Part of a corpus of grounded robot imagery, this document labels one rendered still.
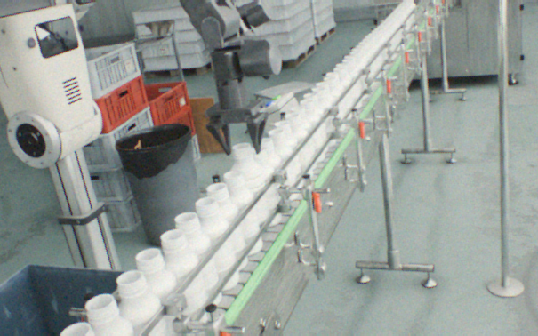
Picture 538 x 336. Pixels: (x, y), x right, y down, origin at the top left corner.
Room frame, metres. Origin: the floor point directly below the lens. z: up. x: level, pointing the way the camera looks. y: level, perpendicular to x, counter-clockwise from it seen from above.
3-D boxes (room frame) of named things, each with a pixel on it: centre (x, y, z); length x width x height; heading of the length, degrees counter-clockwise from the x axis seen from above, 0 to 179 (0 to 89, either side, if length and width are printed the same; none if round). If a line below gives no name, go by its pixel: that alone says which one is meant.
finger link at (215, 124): (1.07, 0.06, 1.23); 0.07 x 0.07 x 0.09; 66
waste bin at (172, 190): (3.23, 0.63, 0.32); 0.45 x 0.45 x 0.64
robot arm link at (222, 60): (1.06, 0.04, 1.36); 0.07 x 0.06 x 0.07; 66
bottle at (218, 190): (0.96, 0.10, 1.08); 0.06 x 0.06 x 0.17
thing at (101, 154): (3.69, 1.02, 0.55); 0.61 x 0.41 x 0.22; 163
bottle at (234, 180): (1.01, 0.07, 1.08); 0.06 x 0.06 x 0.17
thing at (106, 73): (3.69, 1.02, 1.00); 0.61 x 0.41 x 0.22; 164
